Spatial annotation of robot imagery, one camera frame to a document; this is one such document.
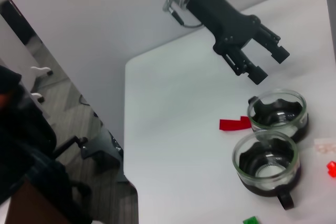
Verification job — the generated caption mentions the black office chair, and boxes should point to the black office chair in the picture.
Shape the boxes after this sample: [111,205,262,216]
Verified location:
[0,66,90,162]

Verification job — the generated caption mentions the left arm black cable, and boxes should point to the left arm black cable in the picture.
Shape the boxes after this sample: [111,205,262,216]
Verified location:
[162,0,204,28]

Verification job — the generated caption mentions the green toy brick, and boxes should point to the green toy brick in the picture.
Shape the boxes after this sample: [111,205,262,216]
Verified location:
[243,215,260,224]

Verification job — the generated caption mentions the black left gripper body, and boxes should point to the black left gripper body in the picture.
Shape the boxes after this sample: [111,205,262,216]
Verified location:
[187,0,262,55]

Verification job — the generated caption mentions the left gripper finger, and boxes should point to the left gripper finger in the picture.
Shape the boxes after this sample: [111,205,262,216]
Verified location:
[223,47,269,86]
[251,23,290,65]

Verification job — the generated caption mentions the white toy brick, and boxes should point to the white toy brick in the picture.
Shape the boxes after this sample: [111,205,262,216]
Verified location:
[314,137,336,154]

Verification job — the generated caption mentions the glass teacup black base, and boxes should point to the glass teacup black base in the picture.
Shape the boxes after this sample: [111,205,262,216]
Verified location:
[248,89,309,143]
[232,131,302,211]

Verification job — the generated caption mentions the small red toy brick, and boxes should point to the small red toy brick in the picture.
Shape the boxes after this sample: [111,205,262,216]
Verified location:
[327,160,336,180]

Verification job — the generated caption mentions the dark red curved toy brick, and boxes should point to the dark red curved toy brick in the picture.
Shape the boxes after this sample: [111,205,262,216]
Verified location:
[219,115,251,132]

